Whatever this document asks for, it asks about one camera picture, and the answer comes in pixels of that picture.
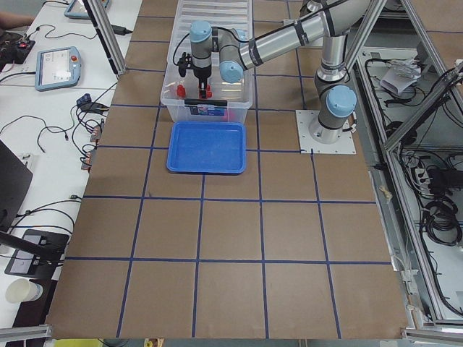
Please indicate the clear plastic box lid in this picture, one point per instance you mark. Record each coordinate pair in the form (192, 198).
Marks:
(229, 14)

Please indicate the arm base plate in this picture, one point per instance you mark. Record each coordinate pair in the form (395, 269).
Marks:
(315, 139)

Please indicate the clear plastic storage box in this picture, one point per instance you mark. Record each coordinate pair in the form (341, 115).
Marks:
(239, 96)

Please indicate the aluminium frame post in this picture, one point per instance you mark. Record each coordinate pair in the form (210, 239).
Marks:
(105, 33)

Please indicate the black power adapter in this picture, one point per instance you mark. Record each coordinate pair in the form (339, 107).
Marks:
(120, 30)

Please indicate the black box latch handle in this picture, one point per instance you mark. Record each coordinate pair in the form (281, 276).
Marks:
(209, 102)

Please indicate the red block in box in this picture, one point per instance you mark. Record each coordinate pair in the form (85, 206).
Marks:
(181, 92)

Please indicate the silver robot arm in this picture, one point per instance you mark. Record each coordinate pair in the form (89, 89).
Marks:
(330, 21)

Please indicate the blue plastic tray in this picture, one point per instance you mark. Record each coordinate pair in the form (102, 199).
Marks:
(200, 147)

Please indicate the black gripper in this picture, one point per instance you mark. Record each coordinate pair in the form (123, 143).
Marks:
(202, 74)

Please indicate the blue teach pendant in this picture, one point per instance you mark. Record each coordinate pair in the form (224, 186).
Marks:
(57, 68)
(76, 10)

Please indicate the white paper cup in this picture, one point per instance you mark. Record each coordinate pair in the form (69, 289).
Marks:
(23, 290)

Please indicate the black laptop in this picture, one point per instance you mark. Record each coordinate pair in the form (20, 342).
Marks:
(16, 179)

